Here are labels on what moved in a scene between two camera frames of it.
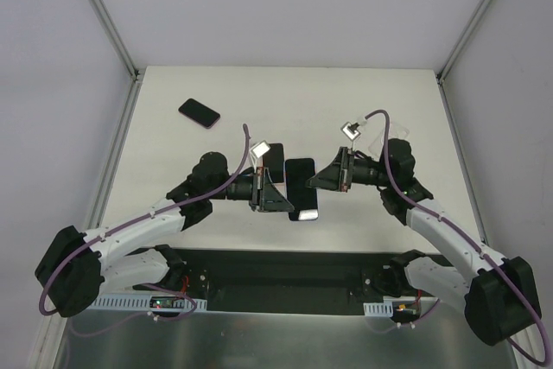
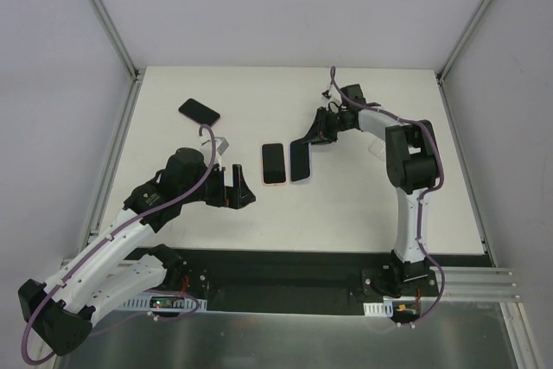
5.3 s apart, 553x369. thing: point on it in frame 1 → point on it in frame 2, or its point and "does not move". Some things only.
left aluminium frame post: [136, 74] does not move
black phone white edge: [301, 198] → [300, 162]
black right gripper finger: [335, 176] → [315, 133]
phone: [200, 112] does not move
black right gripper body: [343, 169] → [325, 125]
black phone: [274, 162] does not move
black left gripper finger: [272, 199] → [241, 192]
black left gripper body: [259, 188] → [227, 192]
